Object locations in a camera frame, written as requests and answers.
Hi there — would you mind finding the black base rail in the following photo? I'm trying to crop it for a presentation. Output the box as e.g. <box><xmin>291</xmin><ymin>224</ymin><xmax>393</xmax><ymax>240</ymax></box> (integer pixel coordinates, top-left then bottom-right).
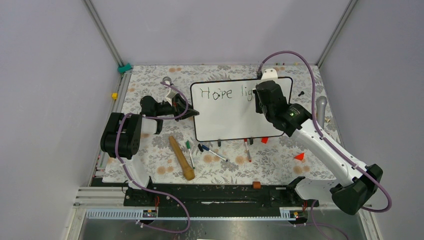
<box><xmin>89</xmin><ymin>177</ymin><xmax>321</xmax><ymax>220</ymax></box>

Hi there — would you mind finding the silver grey microphone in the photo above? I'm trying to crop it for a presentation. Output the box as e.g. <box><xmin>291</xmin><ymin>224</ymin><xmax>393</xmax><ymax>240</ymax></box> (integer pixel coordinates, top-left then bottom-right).
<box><xmin>315</xmin><ymin>96</ymin><xmax>328</xmax><ymax>128</ymax></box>

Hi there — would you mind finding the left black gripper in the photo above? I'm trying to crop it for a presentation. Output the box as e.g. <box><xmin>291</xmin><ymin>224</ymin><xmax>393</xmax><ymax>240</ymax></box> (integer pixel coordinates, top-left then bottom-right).
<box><xmin>154</xmin><ymin>93</ymin><xmax>199</xmax><ymax>122</ymax></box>

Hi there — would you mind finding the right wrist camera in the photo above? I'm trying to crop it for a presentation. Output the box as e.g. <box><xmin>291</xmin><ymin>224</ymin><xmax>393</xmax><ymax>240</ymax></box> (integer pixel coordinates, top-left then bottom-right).
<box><xmin>260</xmin><ymin>68</ymin><xmax>278</xmax><ymax>81</ymax></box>

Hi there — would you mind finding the purple glitter microphone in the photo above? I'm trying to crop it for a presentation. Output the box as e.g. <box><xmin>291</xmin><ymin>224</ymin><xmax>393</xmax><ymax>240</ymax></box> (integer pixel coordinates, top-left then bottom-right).
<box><xmin>162</xmin><ymin>76</ymin><xmax>172</xmax><ymax>85</ymax></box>

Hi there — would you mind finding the blue cap whiteboard marker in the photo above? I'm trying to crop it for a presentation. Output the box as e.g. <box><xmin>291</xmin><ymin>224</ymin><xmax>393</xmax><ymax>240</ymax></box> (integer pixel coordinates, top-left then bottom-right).
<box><xmin>201</xmin><ymin>144</ymin><xmax>229</xmax><ymax>162</ymax></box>

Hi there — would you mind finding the black marker cap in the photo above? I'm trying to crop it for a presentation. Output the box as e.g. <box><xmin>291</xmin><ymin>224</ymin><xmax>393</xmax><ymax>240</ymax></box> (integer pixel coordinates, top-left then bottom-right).
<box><xmin>197</xmin><ymin>143</ymin><xmax>204</xmax><ymax>153</ymax></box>

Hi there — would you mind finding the red cap whiteboard marker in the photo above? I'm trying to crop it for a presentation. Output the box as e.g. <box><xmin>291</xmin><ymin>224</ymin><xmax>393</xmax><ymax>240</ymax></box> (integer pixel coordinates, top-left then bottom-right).
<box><xmin>244</xmin><ymin>138</ymin><xmax>252</xmax><ymax>162</ymax></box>

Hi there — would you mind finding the red rectangular tray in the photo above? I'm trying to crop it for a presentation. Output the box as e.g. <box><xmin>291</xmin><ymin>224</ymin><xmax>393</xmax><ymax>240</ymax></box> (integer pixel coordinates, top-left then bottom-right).
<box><xmin>261</xmin><ymin>137</ymin><xmax>269</xmax><ymax>144</ymax></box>

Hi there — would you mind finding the teal corner clip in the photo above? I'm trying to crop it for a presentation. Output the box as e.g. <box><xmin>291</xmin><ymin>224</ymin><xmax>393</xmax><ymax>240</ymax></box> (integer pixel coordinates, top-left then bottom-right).
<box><xmin>117</xmin><ymin>63</ymin><xmax>133</xmax><ymax>74</ymax></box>

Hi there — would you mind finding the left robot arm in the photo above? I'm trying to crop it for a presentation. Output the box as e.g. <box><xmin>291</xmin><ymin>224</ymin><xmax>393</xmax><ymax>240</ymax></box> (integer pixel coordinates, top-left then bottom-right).
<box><xmin>100</xmin><ymin>93</ymin><xmax>200</xmax><ymax>206</ymax></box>

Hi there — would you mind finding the floral patterned table mat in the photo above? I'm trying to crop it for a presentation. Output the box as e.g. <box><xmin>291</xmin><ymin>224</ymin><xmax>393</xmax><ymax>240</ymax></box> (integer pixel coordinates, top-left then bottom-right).
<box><xmin>121</xmin><ymin>65</ymin><xmax>334</xmax><ymax>185</ymax></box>

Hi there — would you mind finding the small yellow cube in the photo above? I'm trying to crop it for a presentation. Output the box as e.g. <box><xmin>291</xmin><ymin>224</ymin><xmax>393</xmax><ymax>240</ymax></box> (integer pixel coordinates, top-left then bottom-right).
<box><xmin>111</xmin><ymin>92</ymin><xmax>118</xmax><ymax>100</ymax></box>

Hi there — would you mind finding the white whiteboard black frame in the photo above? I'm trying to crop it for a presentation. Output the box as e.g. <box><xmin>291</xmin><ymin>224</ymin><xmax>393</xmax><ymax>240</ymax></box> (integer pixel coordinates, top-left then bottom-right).
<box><xmin>190</xmin><ymin>79</ymin><xmax>283</xmax><ymax>142</ymax></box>

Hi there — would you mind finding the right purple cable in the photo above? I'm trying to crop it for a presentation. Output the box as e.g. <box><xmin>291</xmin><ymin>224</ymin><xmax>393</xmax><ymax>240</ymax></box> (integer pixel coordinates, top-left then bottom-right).
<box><xmin>256</xmin><ymin>50</ymin><xmax>393</xmax><ymax>240</ymax></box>

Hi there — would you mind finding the small red block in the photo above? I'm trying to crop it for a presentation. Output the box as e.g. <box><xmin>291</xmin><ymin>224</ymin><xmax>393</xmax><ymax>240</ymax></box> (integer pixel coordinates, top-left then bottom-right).
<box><xmin>294</xmin><ymin>152</ymin><xmax>305</xmax><ymax>162</ymax></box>

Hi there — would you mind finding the green cap whiteboard marker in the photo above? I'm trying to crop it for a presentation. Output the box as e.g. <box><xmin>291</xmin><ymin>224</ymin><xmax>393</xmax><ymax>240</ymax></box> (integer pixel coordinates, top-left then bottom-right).
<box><xmin>185</xmin><ymin>140</ymin><xmax>196</xmax><ymax>170</ymax></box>

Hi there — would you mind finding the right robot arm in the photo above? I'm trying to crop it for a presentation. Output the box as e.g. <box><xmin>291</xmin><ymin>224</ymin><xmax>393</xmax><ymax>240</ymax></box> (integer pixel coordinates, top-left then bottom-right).
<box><xmin>253</xmin><ymin>80</ymin><xmax>383</xmax><ymax>215</ymax></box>

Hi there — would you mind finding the orange cylinder block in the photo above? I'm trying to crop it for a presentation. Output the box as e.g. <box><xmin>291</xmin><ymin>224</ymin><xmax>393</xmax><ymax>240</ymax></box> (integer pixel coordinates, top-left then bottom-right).
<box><xmin>252</xmin><ymin>181</ymin><xmax>262</xmax><ymax>190</ymax></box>

